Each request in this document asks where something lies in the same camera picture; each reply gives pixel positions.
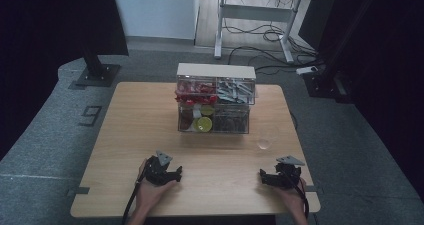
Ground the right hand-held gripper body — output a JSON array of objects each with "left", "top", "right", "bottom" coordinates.
[{"left": 272, "top": 155, "right": 306, "bottom": 190}]

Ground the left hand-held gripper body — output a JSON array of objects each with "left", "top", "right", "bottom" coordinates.
[{"left": 143, "top": 150, "right": 175, "bottom": 187}]

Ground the person's left hand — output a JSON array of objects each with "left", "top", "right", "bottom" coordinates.
[{"left": 135, "top": 158, "right": 178, "bottom": 216}]

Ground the person's right hand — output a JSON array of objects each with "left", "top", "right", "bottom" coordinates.
[{"left": 273, "top": 177, "right": 308, "bottom": 219}]

